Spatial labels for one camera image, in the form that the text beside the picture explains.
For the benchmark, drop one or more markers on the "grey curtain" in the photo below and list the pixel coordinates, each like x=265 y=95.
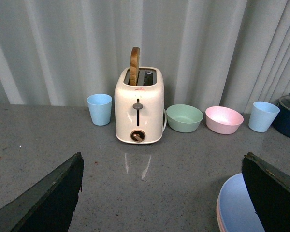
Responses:
x=210 y=52

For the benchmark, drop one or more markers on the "toasted bread slice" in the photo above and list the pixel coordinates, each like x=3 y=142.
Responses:
x=134 y=66

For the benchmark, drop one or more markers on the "light blue cup right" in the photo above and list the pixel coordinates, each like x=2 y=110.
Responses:
x=262 y=116

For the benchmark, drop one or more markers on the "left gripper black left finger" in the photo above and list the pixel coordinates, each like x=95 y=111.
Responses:
x=48 y=206

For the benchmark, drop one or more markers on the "light blue cup left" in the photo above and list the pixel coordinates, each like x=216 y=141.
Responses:
x=100 y=106

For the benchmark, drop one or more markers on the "blue plate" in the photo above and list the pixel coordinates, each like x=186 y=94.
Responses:
x=236 y=208

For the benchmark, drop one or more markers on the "dark blue saucepan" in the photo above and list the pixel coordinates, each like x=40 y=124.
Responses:
x=282 y=121

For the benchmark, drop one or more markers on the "pink plate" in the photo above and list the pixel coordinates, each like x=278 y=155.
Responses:
x=219 y=219

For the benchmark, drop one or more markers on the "green bowl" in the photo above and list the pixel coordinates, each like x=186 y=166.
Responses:
x=184 y=118

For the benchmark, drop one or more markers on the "pink bowl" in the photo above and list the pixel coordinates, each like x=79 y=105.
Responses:
x=223 y=120

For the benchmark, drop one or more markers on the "cream white toaster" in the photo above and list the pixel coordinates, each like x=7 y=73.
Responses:
x=139 y=110

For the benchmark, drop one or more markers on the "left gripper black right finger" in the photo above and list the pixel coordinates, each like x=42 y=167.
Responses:
x=269 y=191

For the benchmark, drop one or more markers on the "light blue cup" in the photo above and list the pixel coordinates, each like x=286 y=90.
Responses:
x=100 y=106
x=262 y=116

